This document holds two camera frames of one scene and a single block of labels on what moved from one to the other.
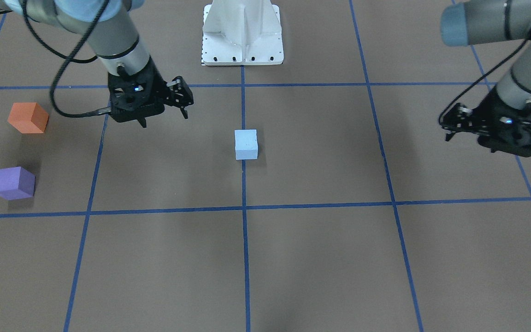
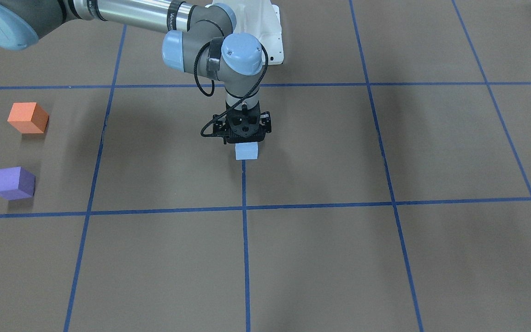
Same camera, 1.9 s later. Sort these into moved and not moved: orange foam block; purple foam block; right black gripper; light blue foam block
Moved: right black gripper
Not moved: orange foam block; light blue foam block; purple foam block
